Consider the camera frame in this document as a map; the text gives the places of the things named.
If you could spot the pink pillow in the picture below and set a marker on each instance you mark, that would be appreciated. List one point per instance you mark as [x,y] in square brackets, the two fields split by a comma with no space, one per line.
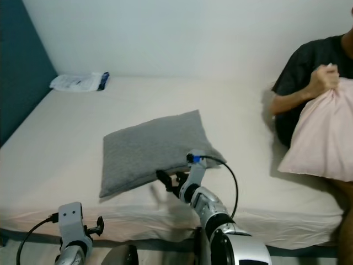
[320,138]

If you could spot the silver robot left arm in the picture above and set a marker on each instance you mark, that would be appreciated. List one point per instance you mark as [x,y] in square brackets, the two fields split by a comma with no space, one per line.
[74,254]

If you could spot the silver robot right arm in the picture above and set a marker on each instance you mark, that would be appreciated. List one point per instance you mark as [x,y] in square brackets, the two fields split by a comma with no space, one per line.
[212,207]

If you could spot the person's right forearm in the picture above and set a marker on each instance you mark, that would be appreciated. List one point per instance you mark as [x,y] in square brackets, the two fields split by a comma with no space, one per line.
[289,100]

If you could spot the grey pillow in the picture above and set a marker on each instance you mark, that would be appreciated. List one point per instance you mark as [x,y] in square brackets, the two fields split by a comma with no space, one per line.
[149,149]

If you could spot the person's right hand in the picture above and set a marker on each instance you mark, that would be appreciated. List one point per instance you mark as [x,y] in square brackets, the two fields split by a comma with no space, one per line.
[322,80]

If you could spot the grey robot left leg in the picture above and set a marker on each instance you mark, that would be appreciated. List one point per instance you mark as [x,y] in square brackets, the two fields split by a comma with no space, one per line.
[120,255]

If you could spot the bed with white sheet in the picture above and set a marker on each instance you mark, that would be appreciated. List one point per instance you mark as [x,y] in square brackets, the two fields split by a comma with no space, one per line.
[55,143]

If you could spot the white plastic package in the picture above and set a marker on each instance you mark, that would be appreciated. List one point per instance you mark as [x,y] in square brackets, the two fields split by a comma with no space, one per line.
[74,82]

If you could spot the person torso in black shirt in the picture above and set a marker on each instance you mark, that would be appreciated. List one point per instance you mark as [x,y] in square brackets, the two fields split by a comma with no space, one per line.
[300,66]

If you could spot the person's bare leg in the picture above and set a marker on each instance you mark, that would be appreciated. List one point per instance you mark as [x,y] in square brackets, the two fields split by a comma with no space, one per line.
[346,221]

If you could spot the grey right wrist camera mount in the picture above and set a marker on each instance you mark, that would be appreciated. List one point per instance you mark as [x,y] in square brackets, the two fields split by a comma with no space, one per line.
[198,172]

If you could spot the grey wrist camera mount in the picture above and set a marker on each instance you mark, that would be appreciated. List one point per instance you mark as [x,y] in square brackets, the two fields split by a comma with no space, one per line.
[198,172]
[71,218]

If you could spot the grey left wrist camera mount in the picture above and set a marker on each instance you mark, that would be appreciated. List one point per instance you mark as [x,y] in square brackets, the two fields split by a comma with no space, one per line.
[71,218]

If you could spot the dark bed frame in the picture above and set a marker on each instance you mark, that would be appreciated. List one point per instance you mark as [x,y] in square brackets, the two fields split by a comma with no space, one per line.
[22,236]

